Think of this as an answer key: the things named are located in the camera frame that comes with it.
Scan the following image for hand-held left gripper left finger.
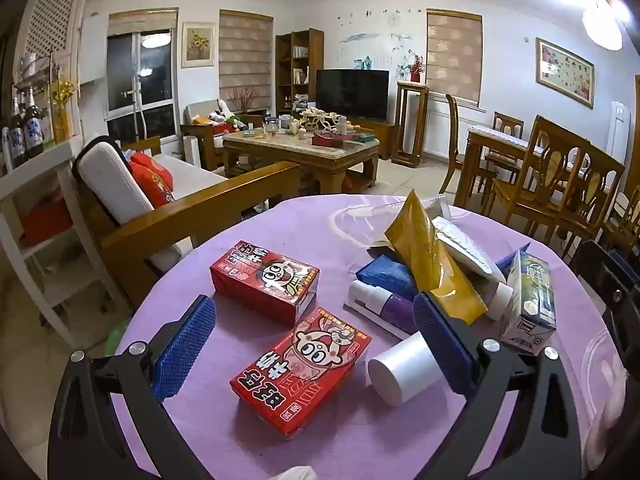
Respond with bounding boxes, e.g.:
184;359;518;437
47;294;217;480

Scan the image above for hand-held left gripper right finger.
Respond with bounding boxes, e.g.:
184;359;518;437
413;290;582;480

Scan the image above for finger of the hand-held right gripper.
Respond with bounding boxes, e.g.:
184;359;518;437
570;239;640;331

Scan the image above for white plastic cylinder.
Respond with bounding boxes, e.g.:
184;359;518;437
366;331;448;407

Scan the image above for purple and white tube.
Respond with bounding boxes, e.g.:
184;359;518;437
343;279;426;335

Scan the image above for blue and white carton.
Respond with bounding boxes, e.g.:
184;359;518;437
492;242;557;358

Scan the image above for blue packet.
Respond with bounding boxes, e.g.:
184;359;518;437
356;254;421;301

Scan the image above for yellow snack bag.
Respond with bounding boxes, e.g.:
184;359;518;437
384;190;488;326

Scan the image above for red cartoon milk carton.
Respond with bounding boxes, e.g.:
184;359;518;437
229;306;373;437
209;240;321;326

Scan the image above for wooden dining chair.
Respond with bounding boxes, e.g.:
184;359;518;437
492;111;525;143
440;94;498;196
487;115;591;226
550;135;627;261

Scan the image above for clear plastic packet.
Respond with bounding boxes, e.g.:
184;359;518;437
420;195;453;221

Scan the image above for white air conditioner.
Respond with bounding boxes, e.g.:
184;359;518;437
607;100;630;161

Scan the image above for wooden sofa with white cushions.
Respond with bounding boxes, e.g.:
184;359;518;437
72;135;301;311

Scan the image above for red cushion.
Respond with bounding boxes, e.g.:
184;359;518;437
131;152;173;186
129;162;176;209

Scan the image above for purple tablecloth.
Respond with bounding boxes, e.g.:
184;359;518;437
110;191;631;480

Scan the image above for wooden dining table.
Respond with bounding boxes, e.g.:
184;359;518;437
465;124;546;206

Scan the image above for red box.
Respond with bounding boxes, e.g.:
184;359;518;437
20;200;73;246

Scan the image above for framed flower painting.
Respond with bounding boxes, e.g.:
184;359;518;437
535;37;596;109

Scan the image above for white radiator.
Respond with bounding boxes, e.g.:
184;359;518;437
422;97;496;161

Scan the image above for wooden television cabinet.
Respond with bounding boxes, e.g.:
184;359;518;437
350;117;401;161

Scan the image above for wooden plant stand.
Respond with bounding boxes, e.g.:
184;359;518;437
391;81;431;168

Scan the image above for wooden coffee table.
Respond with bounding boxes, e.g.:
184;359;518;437
221;127;381;196

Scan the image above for plush toys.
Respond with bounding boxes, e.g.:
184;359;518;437
192;102;246;133

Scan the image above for white shelf unit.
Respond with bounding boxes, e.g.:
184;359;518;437
0;137;131;336

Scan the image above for wooden armchair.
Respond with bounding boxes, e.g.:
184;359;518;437
180;99;268;171

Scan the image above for round ceiling lamp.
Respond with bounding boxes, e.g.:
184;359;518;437
582;0;623;51

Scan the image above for beige root carving ornament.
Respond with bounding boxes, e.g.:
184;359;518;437
300;107;342;137

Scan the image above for patterned roller blind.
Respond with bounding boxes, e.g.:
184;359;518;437
426;9;484;108
219;9;275;111

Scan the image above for beer bottle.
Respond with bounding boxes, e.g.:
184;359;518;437
22;87;47;158
9;92;29;168

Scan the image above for balcony window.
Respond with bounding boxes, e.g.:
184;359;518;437
105;30;178;136

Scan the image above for black television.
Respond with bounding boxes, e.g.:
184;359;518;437
316;69;390;122

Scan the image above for yellow flowers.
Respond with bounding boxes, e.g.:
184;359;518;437
50;77;76;143

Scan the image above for wooden bookshelf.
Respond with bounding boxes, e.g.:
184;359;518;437
275;29;325;116

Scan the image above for sunflower painting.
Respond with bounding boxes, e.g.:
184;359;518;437
181;21;216;69

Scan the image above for short roller blind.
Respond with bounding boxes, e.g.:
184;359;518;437
107;8;179;36

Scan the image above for white lattice cabinet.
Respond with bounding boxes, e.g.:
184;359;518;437
15;0;96;86

